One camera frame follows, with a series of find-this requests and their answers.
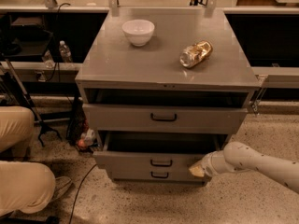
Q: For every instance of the grey bottom drawer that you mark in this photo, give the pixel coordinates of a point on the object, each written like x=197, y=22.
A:
x=174, y=177

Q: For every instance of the crushed gold can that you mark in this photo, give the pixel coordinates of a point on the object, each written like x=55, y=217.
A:
x=195, y=54

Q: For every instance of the grey metal drawer cabinet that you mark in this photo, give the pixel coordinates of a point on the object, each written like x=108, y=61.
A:
x=119, y=73

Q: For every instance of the grey sneaker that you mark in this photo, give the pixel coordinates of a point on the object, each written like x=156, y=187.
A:
x=62, y=185

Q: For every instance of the grey drawer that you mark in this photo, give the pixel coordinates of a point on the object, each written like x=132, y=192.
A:
x=164, y=119
x=174, y=177
x=149, y=152

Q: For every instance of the foam gripper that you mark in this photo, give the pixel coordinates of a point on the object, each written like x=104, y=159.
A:
x=206, y=165

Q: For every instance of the white ceramic bowl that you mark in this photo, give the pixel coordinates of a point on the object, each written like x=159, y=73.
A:
x=138, y=32

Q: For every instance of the clear water bottle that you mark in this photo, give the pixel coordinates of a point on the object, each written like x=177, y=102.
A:
x=65, y=52

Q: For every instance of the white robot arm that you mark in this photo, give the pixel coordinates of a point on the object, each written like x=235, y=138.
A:
x=237, y=157

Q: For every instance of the person's leg in khaki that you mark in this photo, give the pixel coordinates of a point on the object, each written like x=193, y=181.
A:
x=25, y=186

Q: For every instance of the grey top drawer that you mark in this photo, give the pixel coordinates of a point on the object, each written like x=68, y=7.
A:
x=164, y=119

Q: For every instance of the black tripod stand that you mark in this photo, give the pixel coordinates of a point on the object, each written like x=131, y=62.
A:
x=14, y=85

